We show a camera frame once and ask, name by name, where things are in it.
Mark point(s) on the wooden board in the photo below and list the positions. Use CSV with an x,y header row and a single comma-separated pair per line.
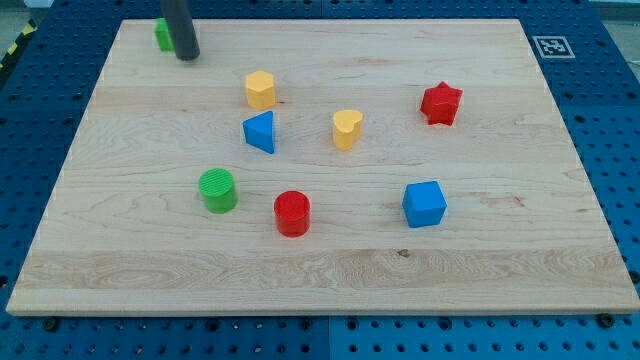
x,y
126,231

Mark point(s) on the blue triangle block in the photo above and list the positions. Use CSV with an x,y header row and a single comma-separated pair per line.
x,y
259,131

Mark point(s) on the red cylinder block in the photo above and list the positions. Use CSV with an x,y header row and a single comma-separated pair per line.
x,y
292,213

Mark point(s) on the yellow heart block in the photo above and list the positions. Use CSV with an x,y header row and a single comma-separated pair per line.
x,y
347,128

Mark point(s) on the green cylinder block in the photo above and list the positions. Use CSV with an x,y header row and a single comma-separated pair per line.
x,y
217,188

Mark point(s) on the blue cube block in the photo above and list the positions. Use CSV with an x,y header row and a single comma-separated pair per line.
x,y
424,204

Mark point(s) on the yellow hexagon block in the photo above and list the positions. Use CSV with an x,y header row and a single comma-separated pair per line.
x,y
260,90

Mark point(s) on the red star block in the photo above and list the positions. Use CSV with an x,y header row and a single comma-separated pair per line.
x,y
441,103

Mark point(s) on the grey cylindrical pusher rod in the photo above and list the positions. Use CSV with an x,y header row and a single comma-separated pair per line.
x,y
181,29

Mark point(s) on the white fiducial marker tag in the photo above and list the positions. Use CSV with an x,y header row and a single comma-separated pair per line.
x,y
553,47

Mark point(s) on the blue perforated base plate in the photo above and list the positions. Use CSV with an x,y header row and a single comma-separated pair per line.
x,y
45,87

